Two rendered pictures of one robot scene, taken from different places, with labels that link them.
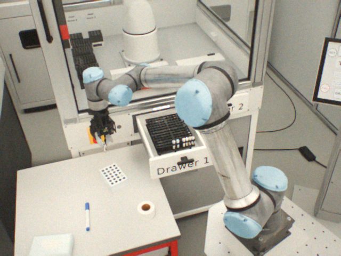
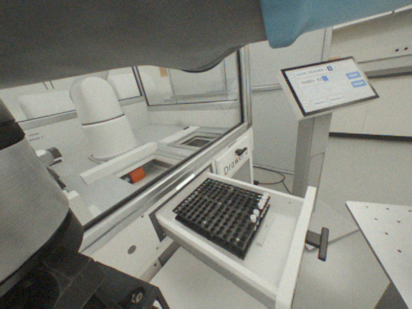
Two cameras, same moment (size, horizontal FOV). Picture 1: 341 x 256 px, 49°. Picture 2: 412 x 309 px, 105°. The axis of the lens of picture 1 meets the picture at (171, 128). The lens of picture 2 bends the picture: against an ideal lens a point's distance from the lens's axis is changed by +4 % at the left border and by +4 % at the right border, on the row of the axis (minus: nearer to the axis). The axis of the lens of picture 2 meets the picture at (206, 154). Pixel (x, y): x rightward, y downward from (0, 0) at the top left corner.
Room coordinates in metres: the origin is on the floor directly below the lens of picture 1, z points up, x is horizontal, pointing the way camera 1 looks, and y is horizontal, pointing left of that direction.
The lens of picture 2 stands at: (1.08, 0.21, 1.23)
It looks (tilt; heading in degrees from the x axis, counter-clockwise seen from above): 25 degrees down; 327
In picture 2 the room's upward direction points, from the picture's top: 10 degrees counter-clockwise
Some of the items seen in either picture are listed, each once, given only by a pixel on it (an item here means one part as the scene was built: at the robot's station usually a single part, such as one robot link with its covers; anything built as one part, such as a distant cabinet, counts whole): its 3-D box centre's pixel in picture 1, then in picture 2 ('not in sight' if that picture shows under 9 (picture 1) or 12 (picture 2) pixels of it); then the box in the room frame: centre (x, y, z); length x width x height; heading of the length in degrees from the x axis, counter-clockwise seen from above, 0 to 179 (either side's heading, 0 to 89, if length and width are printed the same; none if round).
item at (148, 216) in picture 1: (146, 210); not in sight; (0.99, 0.12, 0.78); 0.07 x 0.07 x 0.04
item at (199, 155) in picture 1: (183, 161); (299, 243); (1.17, -0.04, 0.87); 0.29 x 0.02 x 0.11; 105
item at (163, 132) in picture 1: (169, 134); (221, 211); (1.36, 0.01, 0.87); 0.22 x 0.18 x 0.06; 15
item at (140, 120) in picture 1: (169, 134); (219, 211); (1.37, 0.01, 0.86); 0.40 x 0.26 x 0.06; 15
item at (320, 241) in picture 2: (184, 160); (316, 239); (1.14, -0.05, 0.91); 0.07 x 0.04 x 0.01; 105
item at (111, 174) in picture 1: (113, 177); not in sight; (1.18, 0.27, 0.78); 0.12 x 0.08 x 0.04; 32
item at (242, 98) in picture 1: (221, 106); (235, 156); (1.56, -0.26, 0.87); 0.29 x 0.02 x 0.11; 105
